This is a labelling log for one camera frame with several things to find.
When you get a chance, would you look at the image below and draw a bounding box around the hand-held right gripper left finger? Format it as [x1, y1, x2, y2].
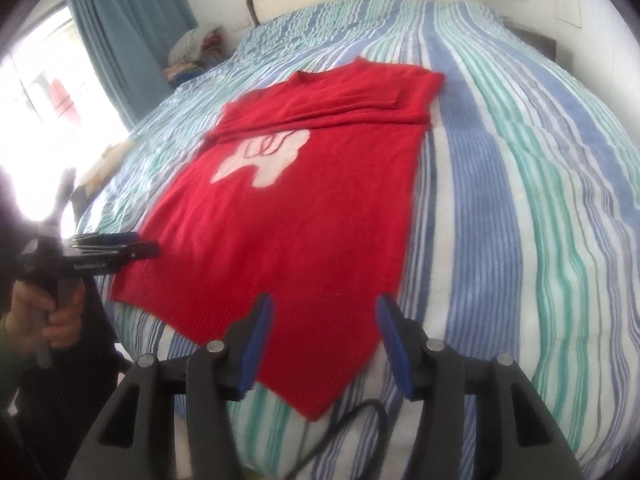
[65, 292, 277, 480]

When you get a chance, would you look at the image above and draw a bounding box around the pile of mixed clothes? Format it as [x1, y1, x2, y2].
[166, 26, 227, 87]

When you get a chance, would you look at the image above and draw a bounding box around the red hanging garment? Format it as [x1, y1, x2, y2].
[46, 76, 82, 122]

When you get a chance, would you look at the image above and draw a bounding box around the person's dark clothing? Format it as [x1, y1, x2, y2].
[15, 275, 132, 480]

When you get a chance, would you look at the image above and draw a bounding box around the black cable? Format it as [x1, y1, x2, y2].
[279, 399, 389, 480]

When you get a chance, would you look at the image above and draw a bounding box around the person's left hand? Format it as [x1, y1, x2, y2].
[9, 279, 87, 350]

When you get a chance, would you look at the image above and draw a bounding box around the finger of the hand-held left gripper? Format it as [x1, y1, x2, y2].
[67, 231, 142, 247]
[75, 241, 162, 264]

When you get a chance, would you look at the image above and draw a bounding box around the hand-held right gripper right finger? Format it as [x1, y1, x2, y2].
[375, 293, 587, 480]

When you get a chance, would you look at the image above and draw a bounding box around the bed with striped cover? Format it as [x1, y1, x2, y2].
[72, 0, 640, 480]

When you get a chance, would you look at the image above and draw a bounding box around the red sweater with white print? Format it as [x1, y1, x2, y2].
[107, 57, 447, 423]

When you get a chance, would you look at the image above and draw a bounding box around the blue curtain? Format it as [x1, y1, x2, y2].
[65, 0, 199, 132]

